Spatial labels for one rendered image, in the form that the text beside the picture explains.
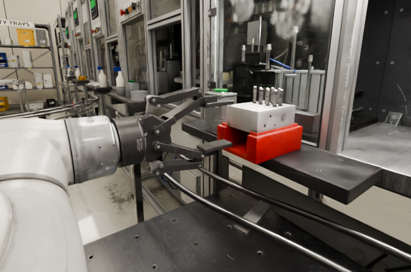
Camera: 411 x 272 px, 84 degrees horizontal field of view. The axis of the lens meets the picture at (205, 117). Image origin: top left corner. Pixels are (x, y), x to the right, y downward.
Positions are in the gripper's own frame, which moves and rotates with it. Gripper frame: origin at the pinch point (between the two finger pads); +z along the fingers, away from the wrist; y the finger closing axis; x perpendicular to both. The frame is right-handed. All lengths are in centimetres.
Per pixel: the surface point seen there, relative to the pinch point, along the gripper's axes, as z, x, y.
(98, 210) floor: -5, 142, -99
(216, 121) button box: 10.4, 13.9, -3.8
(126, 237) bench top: -15.5, 17.1, -30.8
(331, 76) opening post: 23.8, -9.1, 9.3
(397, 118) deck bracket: 66, -11, -6
